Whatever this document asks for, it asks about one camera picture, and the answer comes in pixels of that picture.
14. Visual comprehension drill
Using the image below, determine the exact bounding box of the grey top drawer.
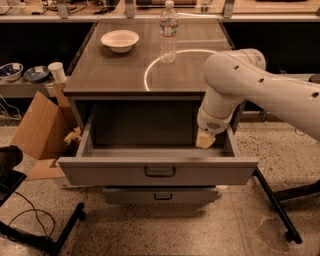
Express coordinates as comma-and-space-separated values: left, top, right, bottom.
59, 101, 258, 187

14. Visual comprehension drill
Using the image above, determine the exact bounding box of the grey drawer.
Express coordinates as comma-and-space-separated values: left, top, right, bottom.
59, 101, 258, 187
103, 187, 218, 204

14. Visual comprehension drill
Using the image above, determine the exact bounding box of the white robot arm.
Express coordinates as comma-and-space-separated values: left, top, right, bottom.
196, 49, 320, 149

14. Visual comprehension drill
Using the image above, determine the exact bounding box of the grey drawer cabinet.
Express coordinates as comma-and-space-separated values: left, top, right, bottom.
63, 18, 249, 205

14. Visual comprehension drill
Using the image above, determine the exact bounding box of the grey bottom drawer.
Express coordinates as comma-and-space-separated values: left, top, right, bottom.
103, 187, 218, 204

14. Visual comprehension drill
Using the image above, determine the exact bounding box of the black stand leg right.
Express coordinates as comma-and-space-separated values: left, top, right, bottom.
253, 168, 320, 244

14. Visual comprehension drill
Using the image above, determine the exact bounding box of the black stand leg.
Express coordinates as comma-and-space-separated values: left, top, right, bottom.
253, 168, 320, 244
0, 203, 86, 256

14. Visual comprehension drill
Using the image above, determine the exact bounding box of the clear plastic water bottle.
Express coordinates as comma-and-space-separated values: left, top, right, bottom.
159, 0, 178, 64

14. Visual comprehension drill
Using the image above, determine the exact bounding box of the white bowl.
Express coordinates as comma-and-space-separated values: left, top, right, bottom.
101, 30, 139, 53

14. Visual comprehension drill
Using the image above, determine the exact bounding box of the crumpled brown paper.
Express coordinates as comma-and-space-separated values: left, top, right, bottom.
64, 127, 82, 156

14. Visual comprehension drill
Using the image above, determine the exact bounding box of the brown cardboard box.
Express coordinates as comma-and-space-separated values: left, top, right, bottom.
11, 84, 80, 188

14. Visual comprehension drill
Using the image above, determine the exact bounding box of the white paper cup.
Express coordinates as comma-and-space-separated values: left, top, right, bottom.
48, 62, 66, 83

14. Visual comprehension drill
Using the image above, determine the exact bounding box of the blue patterned bowl right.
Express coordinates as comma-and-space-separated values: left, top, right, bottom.
23, 66, 50, 83

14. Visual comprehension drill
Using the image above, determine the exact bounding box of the black stand leg left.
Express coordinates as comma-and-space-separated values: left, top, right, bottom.
0, 203, 86, 256

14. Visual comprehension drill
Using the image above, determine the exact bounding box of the black chair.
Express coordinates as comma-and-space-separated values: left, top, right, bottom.
0, 145, 26, 206

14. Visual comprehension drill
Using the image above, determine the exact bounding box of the black cable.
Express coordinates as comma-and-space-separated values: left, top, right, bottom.
7, 190, 57, 240

